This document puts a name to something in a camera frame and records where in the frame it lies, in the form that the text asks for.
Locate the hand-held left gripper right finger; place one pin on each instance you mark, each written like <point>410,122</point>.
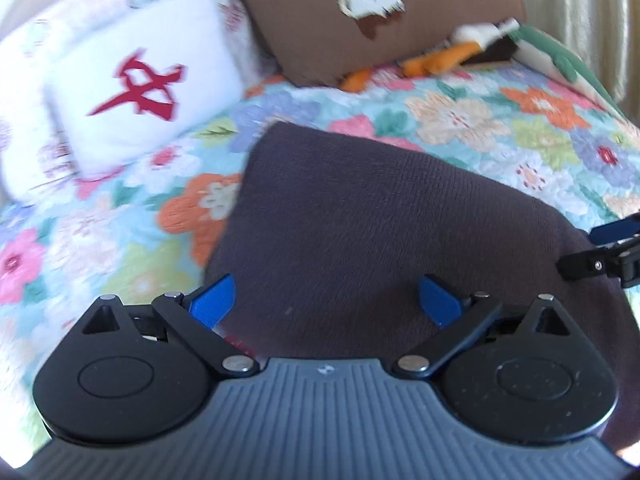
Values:
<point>440,302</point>

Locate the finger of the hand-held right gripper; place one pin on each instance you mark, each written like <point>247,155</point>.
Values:
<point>595,264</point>
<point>615,229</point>

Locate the pink patterned pillow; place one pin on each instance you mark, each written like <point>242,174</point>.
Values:
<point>30,85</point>

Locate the brown cushion with white patch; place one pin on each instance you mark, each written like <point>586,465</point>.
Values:
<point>370,15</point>

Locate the floral quilted bedspread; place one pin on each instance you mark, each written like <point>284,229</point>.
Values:
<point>500,125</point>

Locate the green and white plush toy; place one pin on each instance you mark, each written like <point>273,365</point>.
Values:
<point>560,57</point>

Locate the orange and white plush toy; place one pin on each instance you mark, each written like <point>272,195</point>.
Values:
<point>440,55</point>

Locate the beige curtain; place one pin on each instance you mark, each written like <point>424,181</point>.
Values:
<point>590,20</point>

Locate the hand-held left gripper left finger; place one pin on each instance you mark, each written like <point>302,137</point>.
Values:
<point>214,302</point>

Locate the white pillow with red symbol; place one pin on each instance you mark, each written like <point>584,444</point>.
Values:
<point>142,85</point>

